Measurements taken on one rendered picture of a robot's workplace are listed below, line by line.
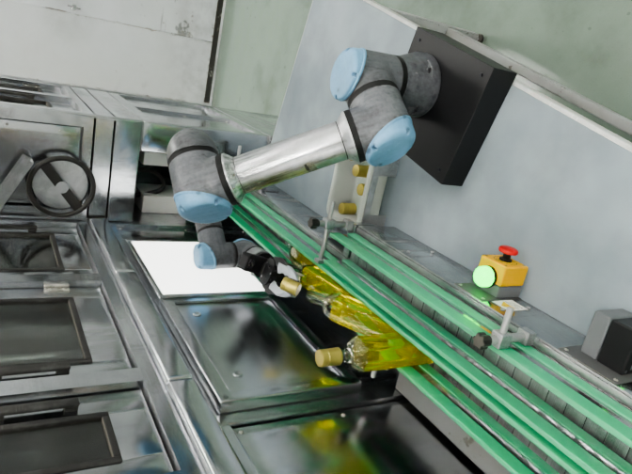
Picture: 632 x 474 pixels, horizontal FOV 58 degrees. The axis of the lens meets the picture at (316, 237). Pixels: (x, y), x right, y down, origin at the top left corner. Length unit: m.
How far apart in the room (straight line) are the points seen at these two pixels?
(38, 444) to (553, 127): 1.12
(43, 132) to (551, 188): 1.55
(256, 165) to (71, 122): 0.97
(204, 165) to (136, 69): 3.69
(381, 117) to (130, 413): 0.77
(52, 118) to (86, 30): 2.80
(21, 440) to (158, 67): 4.06
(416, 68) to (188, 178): 0.57
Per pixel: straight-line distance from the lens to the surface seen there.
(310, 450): 1.16
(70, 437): 1.15
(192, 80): 5.02
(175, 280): 1.66
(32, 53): 4.79
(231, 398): 1.18
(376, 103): 1.22
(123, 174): 2.13
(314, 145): 1.21
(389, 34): 1.70
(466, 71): 1.33
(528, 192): 1.26
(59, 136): 2.09
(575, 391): 0.99
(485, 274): 1.20
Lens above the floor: 1.74
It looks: 31 degrees down
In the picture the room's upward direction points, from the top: 89 degrees counter-clockwise
